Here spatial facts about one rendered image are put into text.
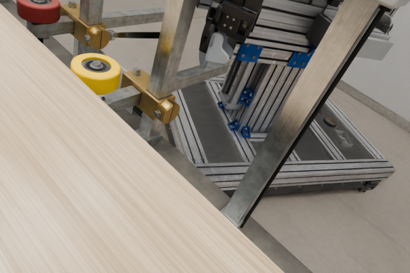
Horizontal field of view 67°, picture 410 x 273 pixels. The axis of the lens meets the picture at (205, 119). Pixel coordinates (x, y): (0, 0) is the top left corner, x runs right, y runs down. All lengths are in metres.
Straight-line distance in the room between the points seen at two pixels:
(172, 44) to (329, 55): 0.27
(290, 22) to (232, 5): 0.56
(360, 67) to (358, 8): 2.83
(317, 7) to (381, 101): 2.20
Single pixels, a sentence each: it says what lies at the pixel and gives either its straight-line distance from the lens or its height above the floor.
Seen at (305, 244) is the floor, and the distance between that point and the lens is 1.67.
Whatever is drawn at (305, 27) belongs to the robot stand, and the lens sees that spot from 1.15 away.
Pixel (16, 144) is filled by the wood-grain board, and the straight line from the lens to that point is 0.42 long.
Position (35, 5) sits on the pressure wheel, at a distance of 0.73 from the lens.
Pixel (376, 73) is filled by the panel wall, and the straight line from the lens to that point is 3.20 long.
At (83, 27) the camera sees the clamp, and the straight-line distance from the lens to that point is 0.77.
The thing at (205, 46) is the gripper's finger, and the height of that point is 0.96.
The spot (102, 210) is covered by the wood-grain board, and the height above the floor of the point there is 0.90.
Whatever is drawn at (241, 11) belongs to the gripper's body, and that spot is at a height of 1.04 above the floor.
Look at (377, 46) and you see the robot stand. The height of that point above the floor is 0.93.
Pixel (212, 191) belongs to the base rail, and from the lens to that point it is 0.67.
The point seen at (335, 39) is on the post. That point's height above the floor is 1.10.
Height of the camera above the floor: 1.20
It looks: 37 degrees down
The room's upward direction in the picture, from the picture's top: 21 degrees clockwise
